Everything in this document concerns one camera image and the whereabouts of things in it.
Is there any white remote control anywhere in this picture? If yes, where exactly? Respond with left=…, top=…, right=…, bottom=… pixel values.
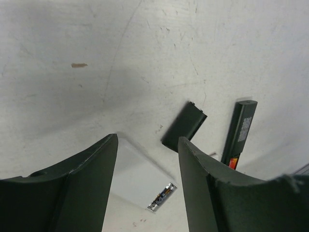
left=111, top=136, right=178, bottom=210

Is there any black battery cover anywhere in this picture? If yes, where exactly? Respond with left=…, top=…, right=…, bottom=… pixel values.
left=161, top=101, right=207, bottom=152

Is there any silver AAA battery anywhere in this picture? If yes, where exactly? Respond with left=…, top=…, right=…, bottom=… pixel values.
left=147, top=183, right=177, bottom=212

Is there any red battery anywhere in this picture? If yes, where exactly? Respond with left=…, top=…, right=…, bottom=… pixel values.
left=228, top=157, right=239, bottom=170

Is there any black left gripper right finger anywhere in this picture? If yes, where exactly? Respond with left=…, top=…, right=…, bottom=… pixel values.
left=178, top=137, right=309, bottom=232

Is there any black remote control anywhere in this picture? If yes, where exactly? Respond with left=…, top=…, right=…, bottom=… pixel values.
left=221, top=100, right=258, bottom=166

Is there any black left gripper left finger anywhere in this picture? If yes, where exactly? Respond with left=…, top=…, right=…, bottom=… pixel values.
left=0, top=134, right=118, bottom=232

